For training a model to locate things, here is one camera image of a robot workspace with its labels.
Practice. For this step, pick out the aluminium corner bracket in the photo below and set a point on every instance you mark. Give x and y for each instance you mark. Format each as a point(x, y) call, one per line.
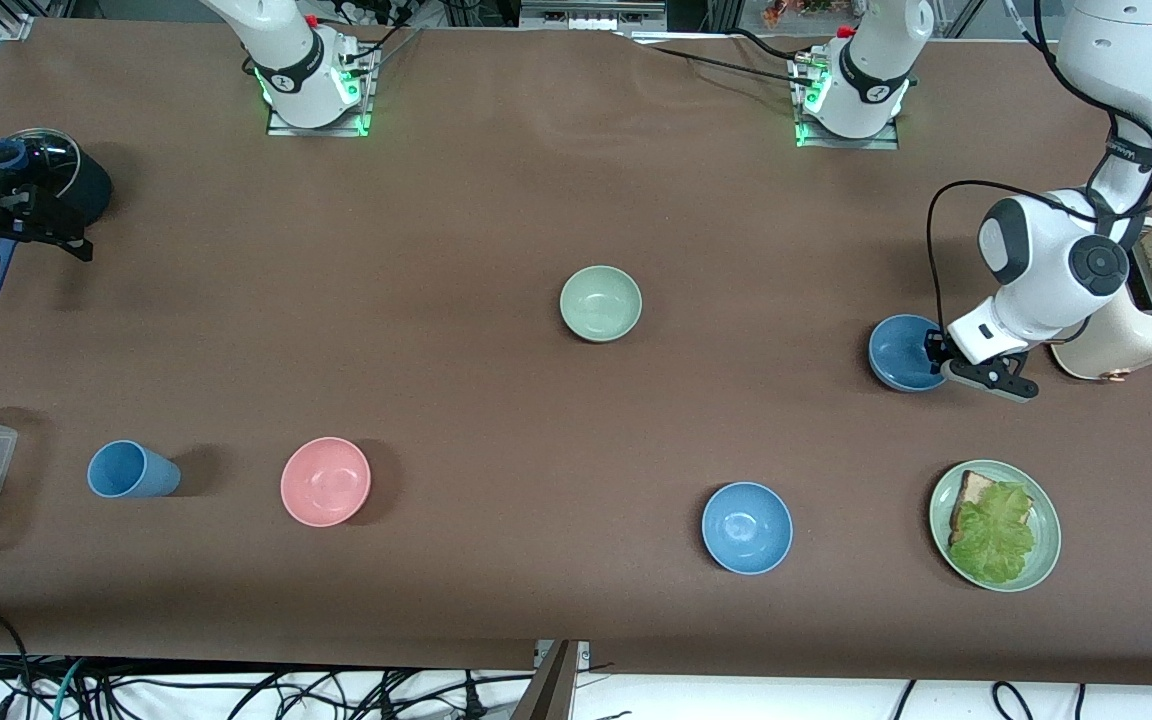
point(14, 27)

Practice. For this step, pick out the white toaster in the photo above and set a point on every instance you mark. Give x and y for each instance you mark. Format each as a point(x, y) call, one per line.
point(1136, 340)

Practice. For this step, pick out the blue cup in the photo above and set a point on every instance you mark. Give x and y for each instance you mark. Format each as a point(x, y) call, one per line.
point(131, 470)

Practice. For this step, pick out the colourful packet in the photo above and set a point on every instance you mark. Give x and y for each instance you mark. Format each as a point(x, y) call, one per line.
point(796, 10)

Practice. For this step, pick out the blue bowl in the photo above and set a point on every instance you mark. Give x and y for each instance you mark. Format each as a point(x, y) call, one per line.
point(747, 527)
point(896, 355)

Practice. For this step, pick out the brown table cover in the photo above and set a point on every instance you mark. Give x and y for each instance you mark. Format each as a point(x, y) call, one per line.
point(576, 450)

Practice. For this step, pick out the white power strip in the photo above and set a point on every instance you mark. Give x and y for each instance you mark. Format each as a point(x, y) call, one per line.
point(366, 12)

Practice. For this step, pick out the green lettuce leaf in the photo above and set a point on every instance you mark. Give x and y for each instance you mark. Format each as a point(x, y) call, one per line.
point(996, 535)

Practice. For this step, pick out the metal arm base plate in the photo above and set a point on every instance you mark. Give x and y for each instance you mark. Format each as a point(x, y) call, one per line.
point(321, 131)
point(846, 143)

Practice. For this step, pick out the pink bowl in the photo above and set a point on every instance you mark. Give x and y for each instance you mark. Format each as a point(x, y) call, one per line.
point(325, 482)

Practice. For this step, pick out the pale green bowl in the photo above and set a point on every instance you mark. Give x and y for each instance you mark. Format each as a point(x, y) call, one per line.
point(601, 303)

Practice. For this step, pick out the grey metal device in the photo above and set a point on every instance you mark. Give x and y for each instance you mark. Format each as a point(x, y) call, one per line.
point(586, 15)

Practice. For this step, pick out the bread slice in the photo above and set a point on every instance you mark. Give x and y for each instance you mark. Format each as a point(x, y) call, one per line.
point(974, 490)

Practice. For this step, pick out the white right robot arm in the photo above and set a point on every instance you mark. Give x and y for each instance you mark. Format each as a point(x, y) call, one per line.
point(281, 40)

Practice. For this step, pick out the dark blue saucepan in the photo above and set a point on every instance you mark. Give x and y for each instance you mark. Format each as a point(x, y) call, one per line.
point(88, 195)

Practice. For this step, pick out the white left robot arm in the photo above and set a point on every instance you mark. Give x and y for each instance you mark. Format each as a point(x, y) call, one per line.
point(1126, 60)

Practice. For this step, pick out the glass lid blue knob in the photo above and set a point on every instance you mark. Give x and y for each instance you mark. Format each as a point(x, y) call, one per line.
point(56, 165)

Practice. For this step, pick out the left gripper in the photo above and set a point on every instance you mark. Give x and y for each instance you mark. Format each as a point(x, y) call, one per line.
point(933, 347)

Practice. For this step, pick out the pale green plate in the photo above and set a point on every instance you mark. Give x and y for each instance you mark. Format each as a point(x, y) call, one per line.
point(1048, 540)

